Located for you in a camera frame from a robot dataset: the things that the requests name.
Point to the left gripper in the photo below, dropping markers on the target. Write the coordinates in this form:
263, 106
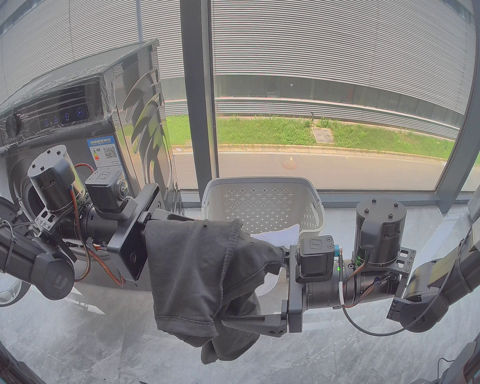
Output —
129, 243

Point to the grey washing machine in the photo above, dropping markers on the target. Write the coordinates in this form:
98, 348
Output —
56, 97

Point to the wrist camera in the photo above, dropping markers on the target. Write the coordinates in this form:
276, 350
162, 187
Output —
317, 258
107, 191

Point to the window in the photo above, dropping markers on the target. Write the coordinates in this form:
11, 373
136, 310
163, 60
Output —
195, 112

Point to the white garment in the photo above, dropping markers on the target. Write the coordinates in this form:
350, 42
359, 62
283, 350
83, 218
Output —
277, 235

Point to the dark grey garment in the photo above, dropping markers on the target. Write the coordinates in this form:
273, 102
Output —
187, 270

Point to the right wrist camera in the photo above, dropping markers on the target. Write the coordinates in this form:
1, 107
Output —
317, 258

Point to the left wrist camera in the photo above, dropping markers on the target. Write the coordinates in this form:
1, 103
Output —
107, 191

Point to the cream laundry basket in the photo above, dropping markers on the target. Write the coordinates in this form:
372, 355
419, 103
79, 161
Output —
262, 202

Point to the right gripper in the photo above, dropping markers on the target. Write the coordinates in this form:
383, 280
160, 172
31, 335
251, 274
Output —
322, 294

